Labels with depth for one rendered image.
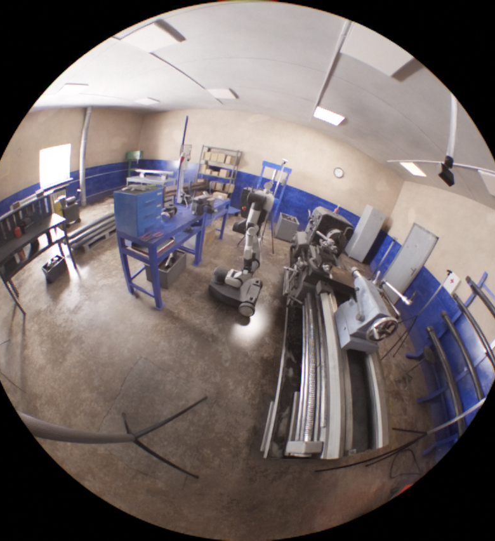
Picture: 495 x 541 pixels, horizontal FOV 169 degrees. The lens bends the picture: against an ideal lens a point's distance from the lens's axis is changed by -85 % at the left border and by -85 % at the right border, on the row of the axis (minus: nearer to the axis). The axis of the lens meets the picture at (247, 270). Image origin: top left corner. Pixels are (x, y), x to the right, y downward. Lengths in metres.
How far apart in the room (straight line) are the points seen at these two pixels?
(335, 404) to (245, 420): 0.88
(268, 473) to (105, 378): 1.61
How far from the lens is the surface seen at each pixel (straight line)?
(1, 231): 3.32
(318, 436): 1.08
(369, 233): 5.83
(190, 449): 1.61
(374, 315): 1.11
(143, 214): 1.60
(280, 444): 1.30
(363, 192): 6.02
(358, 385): 1.33
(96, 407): 1.83
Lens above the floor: 1.59
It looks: 35 degrees down
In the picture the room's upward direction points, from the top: 17 degrees clockwise
